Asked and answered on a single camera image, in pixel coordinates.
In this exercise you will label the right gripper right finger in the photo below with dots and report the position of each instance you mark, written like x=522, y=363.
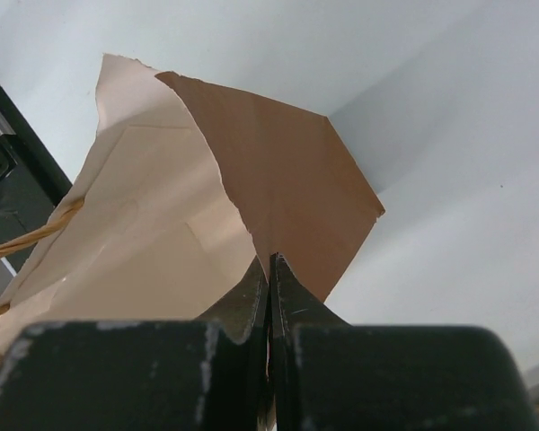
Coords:
x=331, y=375

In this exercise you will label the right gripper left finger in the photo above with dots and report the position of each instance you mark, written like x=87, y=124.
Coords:
x=209, y=373

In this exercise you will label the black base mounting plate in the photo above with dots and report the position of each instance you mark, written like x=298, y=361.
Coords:
x=31, y=182

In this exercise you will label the brown paper takeout bag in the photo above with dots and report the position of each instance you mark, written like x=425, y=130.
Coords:
x=186, y=185

